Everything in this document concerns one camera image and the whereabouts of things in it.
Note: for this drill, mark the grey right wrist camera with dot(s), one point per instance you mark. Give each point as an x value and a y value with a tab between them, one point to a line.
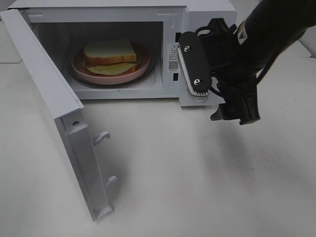
194	65

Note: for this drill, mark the white microwave door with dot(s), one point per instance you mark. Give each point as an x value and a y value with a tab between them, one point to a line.
65	109

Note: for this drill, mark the white warning label sticker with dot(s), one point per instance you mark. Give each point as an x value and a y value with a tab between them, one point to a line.
173	64

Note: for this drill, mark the white microwave oven body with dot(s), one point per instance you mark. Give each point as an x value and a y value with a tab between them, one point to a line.
64	27

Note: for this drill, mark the pink speckled plate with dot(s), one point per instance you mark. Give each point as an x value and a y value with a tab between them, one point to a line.
133	73

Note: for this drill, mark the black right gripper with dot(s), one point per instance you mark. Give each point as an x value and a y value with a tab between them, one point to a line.
233	60

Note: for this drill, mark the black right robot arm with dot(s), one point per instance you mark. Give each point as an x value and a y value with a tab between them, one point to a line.
280	24

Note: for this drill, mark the toy bread cheese sandwich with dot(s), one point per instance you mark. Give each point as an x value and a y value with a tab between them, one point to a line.
111	57

